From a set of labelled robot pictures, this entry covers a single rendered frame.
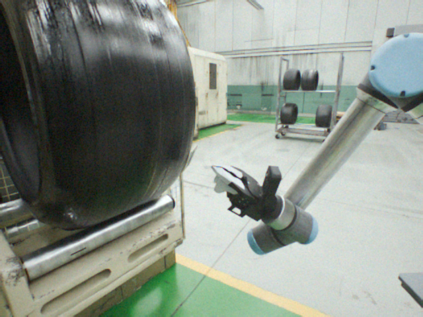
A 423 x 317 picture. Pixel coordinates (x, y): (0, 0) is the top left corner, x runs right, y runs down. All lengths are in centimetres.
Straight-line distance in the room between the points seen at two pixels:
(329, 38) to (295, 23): 159
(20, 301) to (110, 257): 16
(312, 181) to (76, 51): 68
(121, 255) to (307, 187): 56
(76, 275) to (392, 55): 72
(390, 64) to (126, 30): 47
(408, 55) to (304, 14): 1160
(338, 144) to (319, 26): 1126
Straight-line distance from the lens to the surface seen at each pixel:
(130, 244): 58
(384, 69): 57
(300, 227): 70
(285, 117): 596
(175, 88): 43
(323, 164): 77
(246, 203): 62
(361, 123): 74
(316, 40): 1182
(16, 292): 49
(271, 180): 57
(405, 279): 106
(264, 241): 77
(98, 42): 37
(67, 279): 54
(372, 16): 1188
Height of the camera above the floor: 119
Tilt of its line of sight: 16 degrees down
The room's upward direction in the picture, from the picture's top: straight up
